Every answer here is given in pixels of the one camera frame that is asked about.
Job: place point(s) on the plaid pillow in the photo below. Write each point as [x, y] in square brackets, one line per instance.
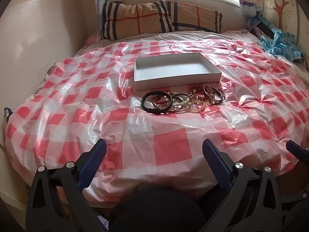
[198, 17]
[132, 19]

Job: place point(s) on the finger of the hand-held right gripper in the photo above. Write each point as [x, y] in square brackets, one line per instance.
[298, 149]

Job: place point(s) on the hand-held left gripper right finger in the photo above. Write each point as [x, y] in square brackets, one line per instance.
[216, 162]

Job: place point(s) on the pink cloth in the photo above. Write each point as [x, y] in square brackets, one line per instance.
[93, 38]

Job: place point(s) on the striped beige bed sheet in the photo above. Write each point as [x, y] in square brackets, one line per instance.
[193, 35]

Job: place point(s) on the red checked plastic sheet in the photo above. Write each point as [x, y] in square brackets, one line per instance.
[169, 145]

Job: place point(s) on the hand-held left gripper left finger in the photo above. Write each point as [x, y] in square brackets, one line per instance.
[95, 159]

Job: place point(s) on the blue checked plastic sheet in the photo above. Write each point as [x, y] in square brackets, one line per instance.
[277, 43]

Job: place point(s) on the dark cloth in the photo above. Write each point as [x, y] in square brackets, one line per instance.
[264, 30]

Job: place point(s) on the white cardboard box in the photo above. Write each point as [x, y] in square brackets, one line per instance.
[176, 67]

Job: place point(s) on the tree wall sticker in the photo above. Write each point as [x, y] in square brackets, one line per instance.
[280, 9]

